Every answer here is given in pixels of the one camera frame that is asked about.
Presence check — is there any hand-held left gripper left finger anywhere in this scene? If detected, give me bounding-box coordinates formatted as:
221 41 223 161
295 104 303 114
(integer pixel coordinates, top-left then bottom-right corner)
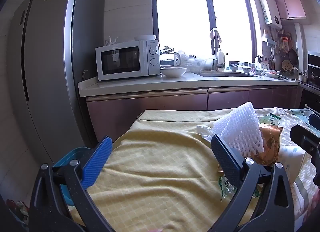
29 136 113 232

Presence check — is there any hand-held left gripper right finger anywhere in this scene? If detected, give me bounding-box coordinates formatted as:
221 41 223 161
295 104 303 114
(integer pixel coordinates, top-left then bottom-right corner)
211 134 295 232

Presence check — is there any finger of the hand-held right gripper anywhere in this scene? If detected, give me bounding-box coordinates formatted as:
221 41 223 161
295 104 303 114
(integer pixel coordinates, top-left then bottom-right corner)
309 114 320 129
290 124 320 156

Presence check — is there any blue plastic bin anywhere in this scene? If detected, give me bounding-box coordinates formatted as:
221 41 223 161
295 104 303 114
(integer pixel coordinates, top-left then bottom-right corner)
52 147 95 206

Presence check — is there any white tissue paper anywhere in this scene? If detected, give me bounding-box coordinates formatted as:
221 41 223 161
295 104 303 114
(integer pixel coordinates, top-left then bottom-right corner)
196 124 220 140

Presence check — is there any white foam fruit net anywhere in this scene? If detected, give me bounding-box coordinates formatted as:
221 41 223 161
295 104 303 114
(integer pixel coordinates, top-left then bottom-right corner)
212 101 265 158

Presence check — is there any gold snack wrapper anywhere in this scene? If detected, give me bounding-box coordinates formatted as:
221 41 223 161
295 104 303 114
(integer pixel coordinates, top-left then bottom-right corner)
246 124 284 167

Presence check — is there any pale patterned cloth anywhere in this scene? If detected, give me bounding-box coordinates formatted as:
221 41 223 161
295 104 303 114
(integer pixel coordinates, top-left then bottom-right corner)
252 107 320 222

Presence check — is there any green snack wrapper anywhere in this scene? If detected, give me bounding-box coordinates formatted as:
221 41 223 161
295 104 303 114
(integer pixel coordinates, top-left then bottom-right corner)
217 174 238 201
257 113 280 126

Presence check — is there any black built-in oven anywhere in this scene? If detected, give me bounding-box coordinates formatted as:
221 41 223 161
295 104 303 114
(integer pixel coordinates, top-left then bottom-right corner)
306 51 320 95

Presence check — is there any yellow tablecloth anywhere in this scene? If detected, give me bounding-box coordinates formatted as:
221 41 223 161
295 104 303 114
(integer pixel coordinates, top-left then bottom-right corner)
72 109 310 232

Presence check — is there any black frying pan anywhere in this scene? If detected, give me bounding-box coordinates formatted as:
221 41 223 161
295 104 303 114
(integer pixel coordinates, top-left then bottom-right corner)
287 49 299 66

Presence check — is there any brown kitchen base cabinet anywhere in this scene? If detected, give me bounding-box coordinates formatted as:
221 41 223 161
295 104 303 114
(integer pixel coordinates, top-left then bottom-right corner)
85 88 300 145

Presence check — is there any colourful bag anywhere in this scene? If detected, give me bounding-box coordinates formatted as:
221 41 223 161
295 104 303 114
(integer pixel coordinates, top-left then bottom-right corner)
6 198 29 222

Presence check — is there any wide white bowl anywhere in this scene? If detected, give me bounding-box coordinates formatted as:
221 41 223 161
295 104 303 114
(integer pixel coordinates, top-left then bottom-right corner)
160 67 187 78

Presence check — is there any metal kitchen faucet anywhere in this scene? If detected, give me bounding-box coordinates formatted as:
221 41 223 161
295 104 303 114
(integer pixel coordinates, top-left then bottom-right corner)
209 28 225 71

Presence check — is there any white microwave oven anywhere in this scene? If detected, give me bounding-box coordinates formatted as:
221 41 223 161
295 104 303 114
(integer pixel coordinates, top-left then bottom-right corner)
95 40 160 81

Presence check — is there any grey refrigerator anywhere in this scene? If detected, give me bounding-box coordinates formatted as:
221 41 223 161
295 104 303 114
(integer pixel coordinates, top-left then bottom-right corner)
7 0 105 165

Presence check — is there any white water heater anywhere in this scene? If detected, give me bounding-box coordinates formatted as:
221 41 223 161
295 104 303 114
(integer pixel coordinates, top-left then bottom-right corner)
259 0 282 29

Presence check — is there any kitchen window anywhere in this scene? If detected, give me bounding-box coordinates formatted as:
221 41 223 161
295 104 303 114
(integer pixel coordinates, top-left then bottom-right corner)
155 0 258 64

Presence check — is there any glass kettle with white handle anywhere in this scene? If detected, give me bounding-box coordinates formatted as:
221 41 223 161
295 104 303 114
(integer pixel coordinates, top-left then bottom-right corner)
160 52 181 68

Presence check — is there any pink wall cabinet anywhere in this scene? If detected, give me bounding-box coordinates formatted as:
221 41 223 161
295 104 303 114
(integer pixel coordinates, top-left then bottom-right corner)
274 0 307 21

